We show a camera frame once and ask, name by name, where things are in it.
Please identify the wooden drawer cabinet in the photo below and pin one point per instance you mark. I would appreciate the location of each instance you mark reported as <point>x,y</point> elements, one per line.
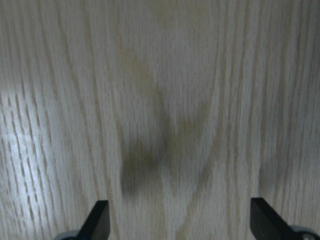
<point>176,111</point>

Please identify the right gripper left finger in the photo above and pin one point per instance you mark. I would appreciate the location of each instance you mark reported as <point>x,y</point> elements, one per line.
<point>97,226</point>

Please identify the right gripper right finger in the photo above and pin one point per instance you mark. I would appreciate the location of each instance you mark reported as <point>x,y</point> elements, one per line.
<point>266,223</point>

